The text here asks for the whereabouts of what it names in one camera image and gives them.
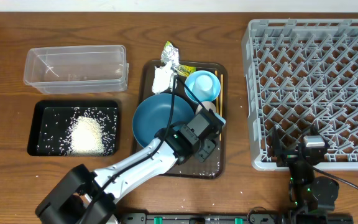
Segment dark blue plate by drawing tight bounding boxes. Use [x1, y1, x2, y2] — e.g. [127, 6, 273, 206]
[132, 93, 195, 147]

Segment white pink cup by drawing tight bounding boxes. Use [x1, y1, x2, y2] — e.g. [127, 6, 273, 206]
[195, 101, 217, 114]

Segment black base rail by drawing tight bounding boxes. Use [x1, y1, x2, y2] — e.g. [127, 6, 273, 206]
[119, 212, 354, 224]

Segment brown serving tray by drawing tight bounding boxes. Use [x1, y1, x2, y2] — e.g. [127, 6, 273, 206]
[131, 60, 226, 179]

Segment crumpled white napkin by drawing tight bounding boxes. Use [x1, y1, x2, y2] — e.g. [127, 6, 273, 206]
[152, 62, 177, 95]

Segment crumpled silver foil wrapper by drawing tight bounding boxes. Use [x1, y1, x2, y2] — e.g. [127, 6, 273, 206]
[161, 41, 180, 68]

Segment light blue cup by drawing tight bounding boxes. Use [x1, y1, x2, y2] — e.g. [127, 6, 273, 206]
[193, 75, 213, 99]

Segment right wooden chopstick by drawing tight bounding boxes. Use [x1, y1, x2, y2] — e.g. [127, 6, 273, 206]
[219, 74, 224, 117]

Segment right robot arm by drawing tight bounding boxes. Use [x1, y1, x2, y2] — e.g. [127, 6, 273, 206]
[272, 128, 339, 223]

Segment black rectangular tray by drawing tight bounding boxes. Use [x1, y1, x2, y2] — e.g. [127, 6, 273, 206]
[27, 100, 119, 156]

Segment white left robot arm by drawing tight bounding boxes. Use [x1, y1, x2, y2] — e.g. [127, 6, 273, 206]
[35, 124, 221, 223]

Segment clear plastic bin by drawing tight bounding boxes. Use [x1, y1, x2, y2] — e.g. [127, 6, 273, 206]
[24, 45, 129, 95]

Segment grey dishwasher rack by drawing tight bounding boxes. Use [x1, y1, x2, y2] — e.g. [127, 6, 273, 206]
[242, 19, 358, 171]

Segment left wooden chopstick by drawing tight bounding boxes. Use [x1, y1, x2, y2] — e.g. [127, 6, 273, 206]
[214, 70, 219, 110]

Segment wooden chopstick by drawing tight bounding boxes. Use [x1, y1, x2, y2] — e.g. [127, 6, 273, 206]
[219, 74, 224, 117]
[214, 70, 219, 110]

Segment pile of white rice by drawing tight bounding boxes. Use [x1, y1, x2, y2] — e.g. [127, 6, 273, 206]
[40, 107, 118, 156]

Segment light blue bowl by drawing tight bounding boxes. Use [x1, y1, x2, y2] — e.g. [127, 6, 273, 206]
[185, 70, 221, 104]

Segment yellow snack packet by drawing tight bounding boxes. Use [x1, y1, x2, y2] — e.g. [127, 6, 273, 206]
[176, 64, 196, 77]

